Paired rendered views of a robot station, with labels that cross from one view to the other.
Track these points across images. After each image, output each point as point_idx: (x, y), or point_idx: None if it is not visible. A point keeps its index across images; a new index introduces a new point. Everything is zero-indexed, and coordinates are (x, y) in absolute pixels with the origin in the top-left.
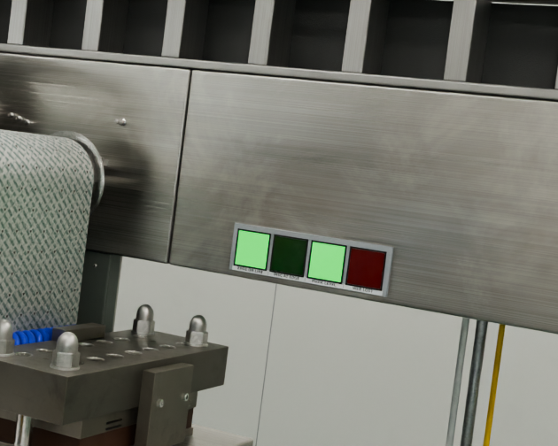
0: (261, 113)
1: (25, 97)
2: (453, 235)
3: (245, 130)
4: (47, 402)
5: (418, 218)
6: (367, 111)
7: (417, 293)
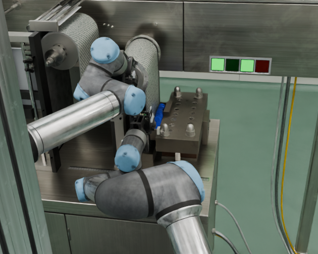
0: (215, 16)
1: (108, 16)
2: (293, 52)
3: (209, 22)
4: (191, 148)
5: (280, 47)
6: (258, 13)
7: (280, 71)
